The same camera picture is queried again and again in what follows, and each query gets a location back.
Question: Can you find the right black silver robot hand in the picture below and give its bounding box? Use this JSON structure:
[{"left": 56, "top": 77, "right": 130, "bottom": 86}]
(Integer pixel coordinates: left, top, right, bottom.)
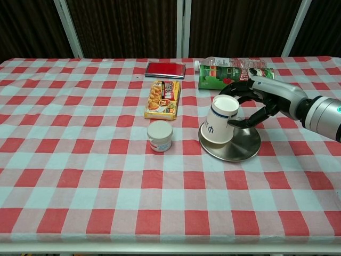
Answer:
[{"left": 218, "top": 75, "right": 307, "bottom": 129}]

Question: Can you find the white paper cup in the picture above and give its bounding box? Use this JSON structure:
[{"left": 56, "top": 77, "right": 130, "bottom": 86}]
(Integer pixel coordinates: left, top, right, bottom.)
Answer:
[{"left": 200, "top": 94, "right": 240, "bottom": 145}]

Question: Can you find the round metal plate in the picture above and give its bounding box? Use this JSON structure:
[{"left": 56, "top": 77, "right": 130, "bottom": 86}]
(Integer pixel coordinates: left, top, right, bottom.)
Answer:
[{"left": 198, "top": 116, "right": 262, "bottom": 163}]

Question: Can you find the clear plastic water bottle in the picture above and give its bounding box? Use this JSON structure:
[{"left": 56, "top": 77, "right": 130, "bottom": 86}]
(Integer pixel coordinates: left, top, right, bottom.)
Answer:
[{"left": 193, "top": 56, "right": 268, "bottom": 71}]

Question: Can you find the green Pringles can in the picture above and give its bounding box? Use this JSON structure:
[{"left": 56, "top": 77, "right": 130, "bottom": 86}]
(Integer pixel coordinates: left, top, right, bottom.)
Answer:
[{"left": 197, "top": 64, "right": 275, "bottom": 91}]

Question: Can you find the yellow snack box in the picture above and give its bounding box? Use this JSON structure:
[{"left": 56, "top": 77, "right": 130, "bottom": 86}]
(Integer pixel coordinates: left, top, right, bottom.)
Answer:
[{"left": 143, "top": 80, "right": 182, "bottom": 121}]

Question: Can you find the red flat tin case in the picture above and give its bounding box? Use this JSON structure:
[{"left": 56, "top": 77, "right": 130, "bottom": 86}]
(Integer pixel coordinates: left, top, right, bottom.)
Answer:
[{"left": 144, "top": 61, "right": 186, "bottom": 79}]

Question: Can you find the white plastic jar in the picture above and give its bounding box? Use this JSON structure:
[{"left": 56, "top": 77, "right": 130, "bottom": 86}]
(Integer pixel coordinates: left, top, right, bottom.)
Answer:
[{"left": 147, "top": 120, "right": 173, "bottom": 153}]

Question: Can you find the red white checkered tablecloth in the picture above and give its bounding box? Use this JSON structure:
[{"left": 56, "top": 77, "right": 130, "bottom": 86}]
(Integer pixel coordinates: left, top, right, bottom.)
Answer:
[{"left": 0, "top": 55, "right": 341, "bottom": 245}]

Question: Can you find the white metal frame post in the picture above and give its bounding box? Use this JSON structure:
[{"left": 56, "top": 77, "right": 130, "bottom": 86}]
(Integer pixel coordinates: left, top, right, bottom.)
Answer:
[
  {"left": 281, "top": 0, "right": 312, "bottom": 58},
  {"left": 53, "top": 0, "right": 85, "bottom": 59},
  {"left": 175, "top": 0, "right": 192, "bottom": 58}
]

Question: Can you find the white table edge rail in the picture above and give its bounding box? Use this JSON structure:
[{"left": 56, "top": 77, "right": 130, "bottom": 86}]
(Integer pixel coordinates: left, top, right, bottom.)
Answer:
[{"left": 0, "top": 242, "right": 341, "bottom": 255}]

